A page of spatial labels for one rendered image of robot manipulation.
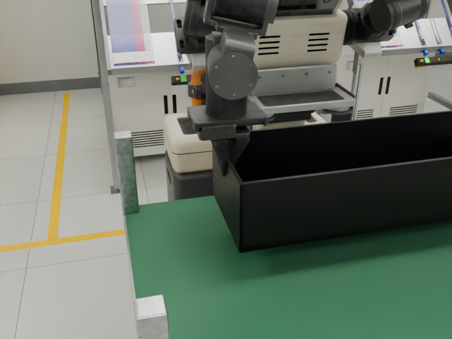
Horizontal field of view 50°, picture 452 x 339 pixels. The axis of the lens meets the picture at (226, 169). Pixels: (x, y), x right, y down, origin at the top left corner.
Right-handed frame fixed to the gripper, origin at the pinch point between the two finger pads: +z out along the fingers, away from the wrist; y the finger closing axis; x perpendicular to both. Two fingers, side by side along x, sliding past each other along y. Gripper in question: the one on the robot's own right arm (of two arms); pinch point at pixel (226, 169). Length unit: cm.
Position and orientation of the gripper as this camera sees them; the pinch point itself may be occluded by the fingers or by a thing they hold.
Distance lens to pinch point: 72.8
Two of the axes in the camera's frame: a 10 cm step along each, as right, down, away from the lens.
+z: -0.1, 8.8, 4.7
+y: 9.7, -1.1, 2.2
